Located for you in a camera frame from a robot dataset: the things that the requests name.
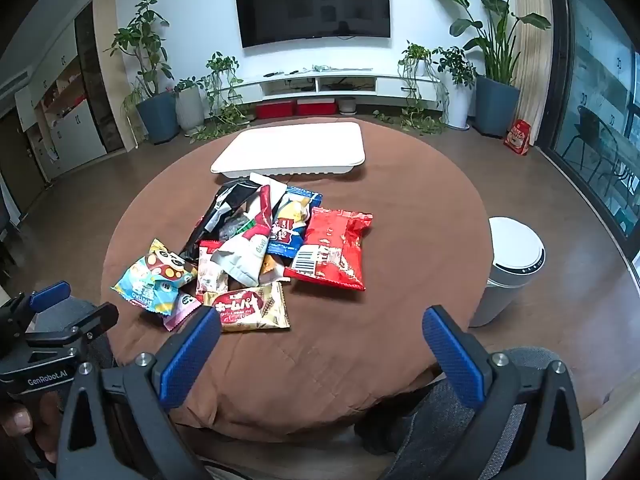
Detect grey plant pot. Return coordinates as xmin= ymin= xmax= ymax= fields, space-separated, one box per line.
xmin=175 ymin=85 xmax=206 ymax=133

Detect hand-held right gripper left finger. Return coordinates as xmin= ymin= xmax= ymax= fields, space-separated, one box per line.
xmin=55 ymin=305 xmax=223 ymax=480

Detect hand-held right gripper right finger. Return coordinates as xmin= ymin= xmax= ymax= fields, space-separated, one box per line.
xmin=422 ymin=305 xmax=588 ymax=480

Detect trailing pothos plant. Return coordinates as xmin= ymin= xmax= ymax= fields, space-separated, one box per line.
xmin=192 ymin=51 xmax=253 ymax=143
xmin=372 ymin=41 xmax=448 ymax=136

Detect tall leafy tree plant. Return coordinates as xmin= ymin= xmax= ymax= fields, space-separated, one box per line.
xmin=107 ymin=0 xmax=173 ymax=98

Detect small pink white snack packet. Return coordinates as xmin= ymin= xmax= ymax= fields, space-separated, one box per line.
xmin=196 ymin=241 xmax=230 ymax=296

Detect large red snack packet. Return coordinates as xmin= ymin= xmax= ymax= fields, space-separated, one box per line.
xmin=284 ymin=207 xmax=374 ymax=292

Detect glass sliding door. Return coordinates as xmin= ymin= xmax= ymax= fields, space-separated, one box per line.
xmin=547 ymin=0 xmax=640 ymax=243

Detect large blue plant pot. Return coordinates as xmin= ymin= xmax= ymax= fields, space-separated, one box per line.
xmin=475 ymin=76 xmax=521 ymax=137

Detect person's left hand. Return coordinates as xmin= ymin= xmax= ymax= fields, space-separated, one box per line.
xmin=0 ymin=396 xmax=63 ymax=461

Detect small bushy plant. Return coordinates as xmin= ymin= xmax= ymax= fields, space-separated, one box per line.
xmin=432 ymin=46 xmax=477 ymax=91

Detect white plastic tray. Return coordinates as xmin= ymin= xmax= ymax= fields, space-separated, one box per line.
xmin=210 ymin=121 xmax=367 ymax=179

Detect red storage box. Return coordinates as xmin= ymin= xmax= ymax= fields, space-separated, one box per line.
xmin=296 ymin=99 xmax=336 ymax=117
xmin=256 ymin=101 xmax=295 ymax=120

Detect beige curtain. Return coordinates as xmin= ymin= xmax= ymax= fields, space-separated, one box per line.
xmin=512 ymin=0 xmax=553 ymax=146

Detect white grey snack packet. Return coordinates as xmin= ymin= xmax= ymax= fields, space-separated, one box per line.
xmin=210 ymin=225 xmax=273 ymax=286

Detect black snack packet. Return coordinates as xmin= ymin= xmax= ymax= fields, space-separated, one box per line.
xmin=179 ymin=182 xmax=261 ymax=263

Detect white wall cupboards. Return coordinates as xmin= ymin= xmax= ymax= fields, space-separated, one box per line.
xmin=15 ymin=0 xmax=126 ymax=181

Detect wall-mounted black television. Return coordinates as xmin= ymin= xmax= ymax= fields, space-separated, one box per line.
xmin=234 ymin=0 xmax=391 ymax=49

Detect gold pie packet red label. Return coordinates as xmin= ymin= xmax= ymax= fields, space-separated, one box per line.
xmin=202 ymin=281 xmax=291 ymax=333

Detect white floating television cabinet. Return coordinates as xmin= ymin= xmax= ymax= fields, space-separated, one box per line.
xmin=235 ymin=67 xmax=442 ymax=106

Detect large broad-leaf plant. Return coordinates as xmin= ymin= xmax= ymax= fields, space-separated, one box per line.
xmin=424 ymin=0 xmax=551 ymax=86

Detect red paper bag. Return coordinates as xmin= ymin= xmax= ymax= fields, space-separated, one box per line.
xmin=504 ymin=119 xmax=532 ymax=156

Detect person in grey clothes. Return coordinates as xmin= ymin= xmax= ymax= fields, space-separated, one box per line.
xmin=355 ymin=347 xmax=568 ymax=480

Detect tall white plant pot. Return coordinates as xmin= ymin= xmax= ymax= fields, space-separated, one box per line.
xmin=447 ymin=77 xmax=473 ymax=130

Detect light blue cartoon snack packet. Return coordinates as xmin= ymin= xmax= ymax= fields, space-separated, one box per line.
xmin=111 ymin=239 xmax=198 ymax=313

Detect white round bin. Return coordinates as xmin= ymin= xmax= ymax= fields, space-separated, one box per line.
xmin=467 ymin=216 xmax=547 ymax=328

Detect orange snack packet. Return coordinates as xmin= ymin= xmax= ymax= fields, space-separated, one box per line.
xmin=257 ymin=254 xmax=292 ymax=283

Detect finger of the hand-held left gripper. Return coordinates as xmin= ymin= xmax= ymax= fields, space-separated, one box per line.
xmin=22 ymin=302 xmax=121 ymax=348
xmin=0 ymin=281 xmax=71 ymax=333

